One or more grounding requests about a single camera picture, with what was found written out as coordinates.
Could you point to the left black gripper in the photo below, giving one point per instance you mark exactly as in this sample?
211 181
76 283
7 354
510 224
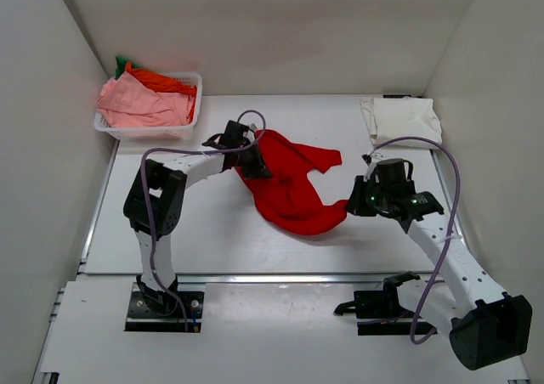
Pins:
257 170

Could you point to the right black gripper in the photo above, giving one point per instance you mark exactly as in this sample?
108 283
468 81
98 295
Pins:
356 206

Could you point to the red t shirt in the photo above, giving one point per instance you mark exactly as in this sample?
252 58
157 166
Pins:
288 199

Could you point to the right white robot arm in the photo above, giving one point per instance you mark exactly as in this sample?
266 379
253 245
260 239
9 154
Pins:
484 324

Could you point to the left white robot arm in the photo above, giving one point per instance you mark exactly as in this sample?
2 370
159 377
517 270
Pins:
154 203

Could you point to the white plastic basket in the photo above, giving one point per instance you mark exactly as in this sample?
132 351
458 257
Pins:
140 133

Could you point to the folded white t shirt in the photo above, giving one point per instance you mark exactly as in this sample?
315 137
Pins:
388 118

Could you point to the orange t shirt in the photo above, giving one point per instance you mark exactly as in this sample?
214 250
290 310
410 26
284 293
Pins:
164 84

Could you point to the pink t shirt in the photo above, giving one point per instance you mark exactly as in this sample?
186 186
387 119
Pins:
127 102

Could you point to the green cloth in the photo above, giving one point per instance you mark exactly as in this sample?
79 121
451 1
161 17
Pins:
121 62

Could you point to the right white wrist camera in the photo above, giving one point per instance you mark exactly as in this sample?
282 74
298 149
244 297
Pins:
370 156

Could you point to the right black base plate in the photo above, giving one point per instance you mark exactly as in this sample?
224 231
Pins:
378 312

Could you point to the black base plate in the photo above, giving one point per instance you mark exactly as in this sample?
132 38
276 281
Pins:
378 312
141 317

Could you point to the aluminium rail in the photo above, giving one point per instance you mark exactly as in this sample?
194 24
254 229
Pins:
307 278

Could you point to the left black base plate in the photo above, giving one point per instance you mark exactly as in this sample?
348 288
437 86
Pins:
141 317

